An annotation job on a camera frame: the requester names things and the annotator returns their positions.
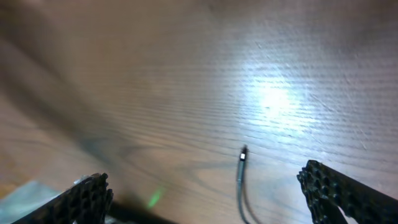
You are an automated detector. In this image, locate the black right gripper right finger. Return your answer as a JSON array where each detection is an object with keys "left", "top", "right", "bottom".
[{"left": 297, "top": 160, "right": 397, "bottom": 224}]

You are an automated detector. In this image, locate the black charging cable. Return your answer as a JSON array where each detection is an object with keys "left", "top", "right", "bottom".
[{"left": 236, "top": 144, "right": 265, "bottom": 224}]

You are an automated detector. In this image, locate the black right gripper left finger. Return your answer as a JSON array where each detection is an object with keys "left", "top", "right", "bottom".
[{"left": 12, "top": 173, "right": 113, "bottom": 224}]

